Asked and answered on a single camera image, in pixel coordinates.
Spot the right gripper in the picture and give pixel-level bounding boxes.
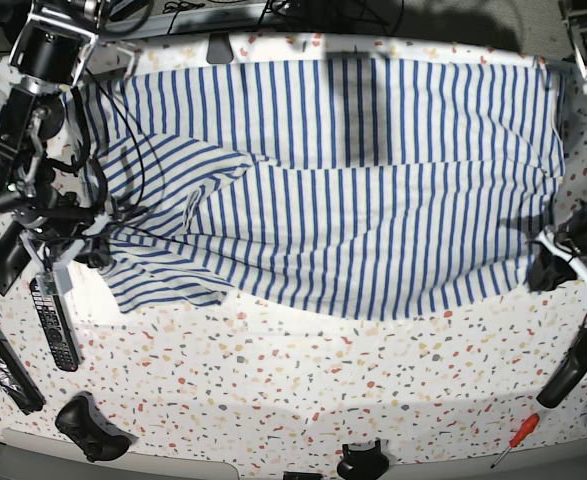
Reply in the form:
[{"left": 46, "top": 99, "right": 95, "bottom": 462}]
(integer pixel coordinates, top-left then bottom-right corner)
[{"left": 20, "top": 212, "right": 112, "bottom": 293}]

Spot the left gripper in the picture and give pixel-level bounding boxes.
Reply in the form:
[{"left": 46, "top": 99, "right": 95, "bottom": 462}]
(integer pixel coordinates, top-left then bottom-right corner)
[{"left": 526, "top": 228, "right": 587, "bottom": 310}]

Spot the blue white striped t-shirt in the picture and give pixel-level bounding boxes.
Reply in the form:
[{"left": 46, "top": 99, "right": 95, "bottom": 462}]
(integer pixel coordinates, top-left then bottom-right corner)
[{"left": 81, "top": 58, "right": 564, "bottom": 321}]

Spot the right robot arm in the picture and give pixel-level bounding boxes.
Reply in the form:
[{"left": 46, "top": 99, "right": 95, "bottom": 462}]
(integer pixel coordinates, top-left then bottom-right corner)
[{"left": 0, "top": 1, "right": 111, "bottom": 296}]

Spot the black cylindrical speaker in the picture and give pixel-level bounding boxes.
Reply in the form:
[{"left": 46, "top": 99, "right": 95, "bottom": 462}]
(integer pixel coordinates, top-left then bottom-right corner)
[{"left": 0, "top": 221, "right": 31, "bottom": 296}]

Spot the black tv remote control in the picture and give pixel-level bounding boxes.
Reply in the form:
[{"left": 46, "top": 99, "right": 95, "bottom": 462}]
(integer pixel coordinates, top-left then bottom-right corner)
[{"left": 29, "top": 279, "right": 81, "bottom": 372}]

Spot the long black bar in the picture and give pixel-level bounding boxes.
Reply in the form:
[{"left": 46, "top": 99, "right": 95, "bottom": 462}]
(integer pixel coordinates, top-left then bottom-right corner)
[{"left": 0, "top": 331, "right": 45, "bottom": 415}]

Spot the black game controller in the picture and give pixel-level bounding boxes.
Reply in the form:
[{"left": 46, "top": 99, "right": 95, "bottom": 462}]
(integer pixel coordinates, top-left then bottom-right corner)
[{"left": 55, "top": 395, "right": 131, "bottom": 463}]

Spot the grey monitor stand foot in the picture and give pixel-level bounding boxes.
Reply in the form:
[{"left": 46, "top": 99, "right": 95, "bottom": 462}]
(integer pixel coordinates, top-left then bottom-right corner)
[{"left": 206, "top": 33, "right": 234, "bottom": 65}]

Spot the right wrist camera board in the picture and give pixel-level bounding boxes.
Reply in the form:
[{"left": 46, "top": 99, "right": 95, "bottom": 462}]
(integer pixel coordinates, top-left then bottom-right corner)
[{"left": 35, "top": 271, "right": 63, "bottom": 298}]

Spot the black curved handle tool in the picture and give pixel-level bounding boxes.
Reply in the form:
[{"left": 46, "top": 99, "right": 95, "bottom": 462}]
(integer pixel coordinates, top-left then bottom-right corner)
[{"left": 536, "top": 327, "right": 587, "bottom": 409}]

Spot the red handled screwdriver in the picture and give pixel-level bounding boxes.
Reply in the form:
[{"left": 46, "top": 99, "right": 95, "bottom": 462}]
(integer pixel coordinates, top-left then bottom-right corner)
[{"left": 490, "top": 413, "right": 540, "bottom": 469}]

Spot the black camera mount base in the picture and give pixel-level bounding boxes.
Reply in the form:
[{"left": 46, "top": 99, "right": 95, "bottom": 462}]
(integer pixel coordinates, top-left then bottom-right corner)
[{"left": 336, "top": 439, "right": 390, "bottom": 480}]

